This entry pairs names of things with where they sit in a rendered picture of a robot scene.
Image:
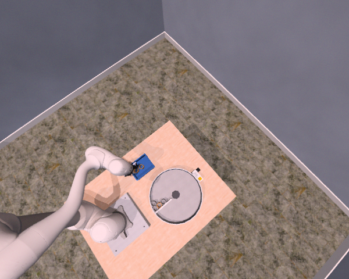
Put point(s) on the blue shallow tray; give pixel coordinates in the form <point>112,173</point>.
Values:
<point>148,166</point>

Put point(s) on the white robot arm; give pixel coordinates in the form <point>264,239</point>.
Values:
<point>24,239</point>

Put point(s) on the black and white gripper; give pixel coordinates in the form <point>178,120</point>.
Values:
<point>135,166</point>

